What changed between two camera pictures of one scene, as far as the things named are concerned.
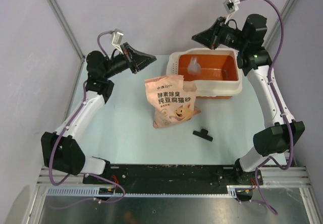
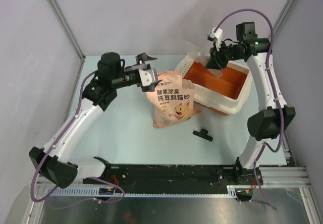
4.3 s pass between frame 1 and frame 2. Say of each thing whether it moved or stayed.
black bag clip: stayed
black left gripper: moved
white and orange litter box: moved
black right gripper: moved
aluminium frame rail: stayed
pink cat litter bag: stayed
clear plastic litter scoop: moved
